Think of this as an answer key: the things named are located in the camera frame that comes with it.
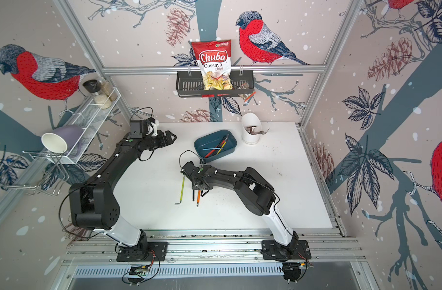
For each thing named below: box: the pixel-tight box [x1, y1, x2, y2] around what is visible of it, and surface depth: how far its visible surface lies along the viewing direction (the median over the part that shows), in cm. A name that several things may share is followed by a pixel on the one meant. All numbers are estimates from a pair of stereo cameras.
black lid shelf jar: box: [82, 79, 112, 110], surface depth 83 cm
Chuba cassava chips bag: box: [191, 39, 233, 91], surface depth 84 cm
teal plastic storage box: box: [193, 129, 238, 163], surface depth 112 cm
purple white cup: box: [41, 125, 85, 154], surface depth 64 cm
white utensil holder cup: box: [241, 112, 263, 145], surface depth 107 cm
